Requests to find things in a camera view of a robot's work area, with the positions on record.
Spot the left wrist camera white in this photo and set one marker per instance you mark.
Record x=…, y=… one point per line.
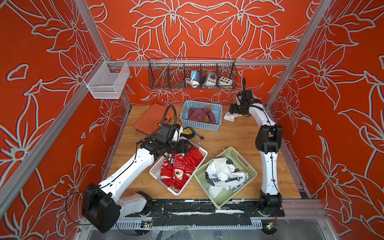
x=177, y=134

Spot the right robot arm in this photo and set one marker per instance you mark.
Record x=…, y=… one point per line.
x=268, y=142

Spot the ratchet wrench green handle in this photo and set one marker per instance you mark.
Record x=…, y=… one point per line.
x=196, y=133

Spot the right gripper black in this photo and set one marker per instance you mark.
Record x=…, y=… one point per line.
x=234, y=109

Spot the blue white charger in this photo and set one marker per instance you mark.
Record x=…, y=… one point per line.
x=195, y=76

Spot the white round socket adapter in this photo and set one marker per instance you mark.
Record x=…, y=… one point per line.
x=211, y=79

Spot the red christmas sock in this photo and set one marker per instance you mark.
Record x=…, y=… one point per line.
x=195, y=157

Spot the white striped sock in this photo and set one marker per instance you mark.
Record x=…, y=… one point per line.
x=231, y=117
x=220, y=168

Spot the blue perforated plastic basket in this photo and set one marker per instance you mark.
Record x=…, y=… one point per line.
x=217, y=109

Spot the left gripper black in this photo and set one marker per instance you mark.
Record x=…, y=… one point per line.
x=184, y=146

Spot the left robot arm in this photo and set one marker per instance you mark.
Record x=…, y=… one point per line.
x=102, y=206

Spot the red cat face sock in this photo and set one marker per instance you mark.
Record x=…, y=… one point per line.
x=183, y=164

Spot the white wire mesh basket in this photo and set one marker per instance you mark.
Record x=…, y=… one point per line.
x=107, y=80

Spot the orange plastic tool case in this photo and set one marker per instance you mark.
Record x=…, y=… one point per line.
x=151, y=120

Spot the black wire wall basket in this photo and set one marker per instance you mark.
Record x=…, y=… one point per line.
x=178, y=73

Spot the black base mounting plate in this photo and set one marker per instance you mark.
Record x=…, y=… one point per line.
x=203, y=213

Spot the black case yellow label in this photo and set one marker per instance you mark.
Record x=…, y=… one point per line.
x=188, y=133

